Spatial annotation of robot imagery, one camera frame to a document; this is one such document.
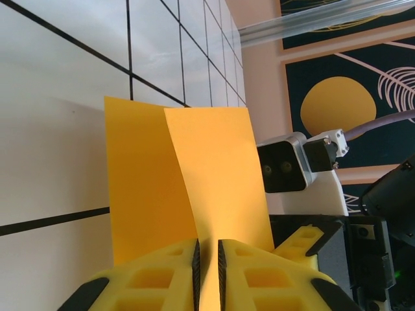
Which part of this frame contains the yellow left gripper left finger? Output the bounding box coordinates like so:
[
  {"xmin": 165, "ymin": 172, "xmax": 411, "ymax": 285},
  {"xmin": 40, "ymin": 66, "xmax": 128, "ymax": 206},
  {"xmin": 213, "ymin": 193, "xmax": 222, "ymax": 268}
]
[{"xmin": 60, "ymin": 238, "xmax": 202, "ymax": 311}]

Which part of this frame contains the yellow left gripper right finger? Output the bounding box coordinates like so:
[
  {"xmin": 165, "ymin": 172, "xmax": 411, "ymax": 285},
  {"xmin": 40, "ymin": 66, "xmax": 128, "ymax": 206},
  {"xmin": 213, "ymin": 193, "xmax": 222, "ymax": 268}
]
[{"xmin": 217, "ymin": 238, "xmax": 361, "ymax": 311}]

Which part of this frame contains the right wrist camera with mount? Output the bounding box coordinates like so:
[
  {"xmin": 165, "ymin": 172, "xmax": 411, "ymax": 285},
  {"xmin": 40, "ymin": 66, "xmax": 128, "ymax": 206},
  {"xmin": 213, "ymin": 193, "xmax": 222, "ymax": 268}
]
[{"xmin": 257, "ymin": 128, "xmax": 351, "ymax": 217}]

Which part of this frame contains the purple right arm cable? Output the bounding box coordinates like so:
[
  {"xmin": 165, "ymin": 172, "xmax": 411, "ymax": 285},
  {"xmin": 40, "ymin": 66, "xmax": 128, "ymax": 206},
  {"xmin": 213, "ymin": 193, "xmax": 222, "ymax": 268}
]
[{"xmin": 343, "ymin": 109, "xmax": 415, "ymax": 141}]

